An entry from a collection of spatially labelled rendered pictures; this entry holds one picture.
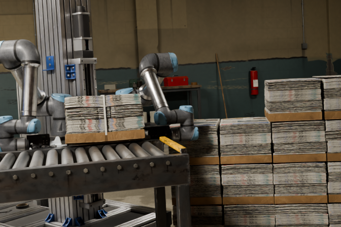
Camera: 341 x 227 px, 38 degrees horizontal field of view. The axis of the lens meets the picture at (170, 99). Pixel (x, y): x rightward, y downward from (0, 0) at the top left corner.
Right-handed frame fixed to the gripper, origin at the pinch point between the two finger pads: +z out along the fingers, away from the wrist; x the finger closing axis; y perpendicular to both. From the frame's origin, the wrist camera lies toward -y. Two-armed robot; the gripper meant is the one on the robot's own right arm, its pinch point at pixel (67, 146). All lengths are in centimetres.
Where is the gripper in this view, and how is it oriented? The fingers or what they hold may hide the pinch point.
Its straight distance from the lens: 259.9
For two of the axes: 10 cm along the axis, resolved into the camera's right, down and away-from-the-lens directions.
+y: -0.8, -9.9, 0.9
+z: 9.7, -0.6, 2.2
